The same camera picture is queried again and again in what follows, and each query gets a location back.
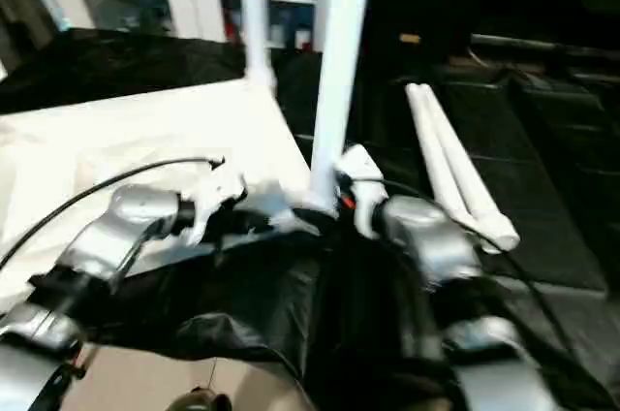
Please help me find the white plastic table leg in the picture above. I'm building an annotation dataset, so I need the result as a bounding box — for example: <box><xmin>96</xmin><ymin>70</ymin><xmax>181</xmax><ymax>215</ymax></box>
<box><xmin>416</xmin><ymin>83</ymin><xmax>521</xmax><ymax>255</ymax></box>
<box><xmin>405</xmin><ymin>83</ymin><xmax>490</xmax><ymax>240</ymax></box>
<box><xmin>304</xmin><ymin>0</ymin><xmax>377</xmax><ymax>218</ymax></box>
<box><xmin>241</xmin><ymin>0</ymin><xmax>279</xmax><ymax>91</ymax></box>

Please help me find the white plastic table top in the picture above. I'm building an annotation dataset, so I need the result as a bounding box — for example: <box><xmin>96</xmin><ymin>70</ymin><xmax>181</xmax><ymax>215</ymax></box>
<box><xmin>0</xmin><ymin>76</ymin><xmax>340</xmax><ymax>308</ymax></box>

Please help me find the black plastic mat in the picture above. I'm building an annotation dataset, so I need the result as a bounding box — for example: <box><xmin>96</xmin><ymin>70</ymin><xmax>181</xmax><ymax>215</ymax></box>
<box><xmin>0</xmin><ymin>25</ymin><xmax>620</xmax><ymax>411</ymax></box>

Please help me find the black case with yellow label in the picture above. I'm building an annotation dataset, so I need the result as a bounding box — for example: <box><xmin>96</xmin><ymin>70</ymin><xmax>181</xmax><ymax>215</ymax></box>
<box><xmin>357</xmin><ymin>0</ymin><xmax>471</xmax><ymax>66</ymax></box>

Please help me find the long grey metal bar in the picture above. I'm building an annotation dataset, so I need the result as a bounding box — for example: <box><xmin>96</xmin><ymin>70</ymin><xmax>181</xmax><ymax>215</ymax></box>
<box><xmin>470</xmin><ymin>33</ymin><xmax>620</xmax><ymax>57</ymax></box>

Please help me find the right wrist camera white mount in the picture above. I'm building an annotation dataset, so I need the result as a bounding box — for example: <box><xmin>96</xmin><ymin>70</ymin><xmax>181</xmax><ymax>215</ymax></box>
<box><xmin>333</xmin><ymin>143</ymin><xmax>387</xmax><ymax>240</ymax></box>

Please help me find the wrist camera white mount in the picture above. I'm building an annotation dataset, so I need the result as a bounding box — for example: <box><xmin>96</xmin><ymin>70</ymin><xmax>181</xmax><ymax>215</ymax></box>
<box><xmin>333</xmin><ymin>143</ymin><xmax>387</xmax><ymax>240</ymax></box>
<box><xmin>186</xmin><ymin>166</ymin><xmax>248</xmax><ymax>245</ymax></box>

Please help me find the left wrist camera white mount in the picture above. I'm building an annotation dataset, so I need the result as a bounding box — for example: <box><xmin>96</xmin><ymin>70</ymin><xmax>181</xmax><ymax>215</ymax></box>
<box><xmin>186</xmin><ymin>166</ymin><xmax>248</xmax><ymax>245</ymax></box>

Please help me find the black left wrist camera cable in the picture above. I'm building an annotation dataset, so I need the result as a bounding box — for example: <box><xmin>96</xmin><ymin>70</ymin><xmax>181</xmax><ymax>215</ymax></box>
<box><xmin>0</xmin><ymin>155</ymin><xmax>227</xmax><ymax>269</ymax></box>

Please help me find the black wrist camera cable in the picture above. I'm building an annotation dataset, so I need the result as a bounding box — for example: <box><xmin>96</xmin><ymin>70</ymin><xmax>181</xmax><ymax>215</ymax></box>
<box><xmin>0</xmin><ymin>155</ymin><xmax>227</xmax><ymax>269</ymax></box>
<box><xmin>357</xmin><ymin>177</ymin><xmax>582</xmax><ymax>359</ymax></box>

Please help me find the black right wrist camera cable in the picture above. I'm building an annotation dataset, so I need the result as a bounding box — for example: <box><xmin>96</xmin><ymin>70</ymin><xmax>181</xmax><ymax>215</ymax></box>
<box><xmin>357</xmin><ymin>177</ymin><xmax>582</xmax><ymax>359</ymax></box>

